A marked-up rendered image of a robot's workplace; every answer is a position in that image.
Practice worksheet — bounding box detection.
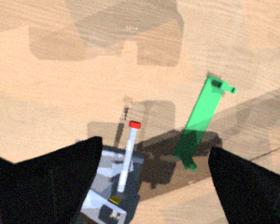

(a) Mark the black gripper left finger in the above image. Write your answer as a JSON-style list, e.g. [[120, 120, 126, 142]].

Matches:
[[0, 136, 103, 224]]

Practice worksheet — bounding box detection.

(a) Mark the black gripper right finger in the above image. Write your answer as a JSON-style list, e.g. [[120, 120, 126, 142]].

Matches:
[[208, 147, 280, 224]]

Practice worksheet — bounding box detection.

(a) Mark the green u-shaped bracket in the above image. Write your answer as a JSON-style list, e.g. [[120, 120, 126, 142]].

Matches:
[[173, 75, 237, 172]]

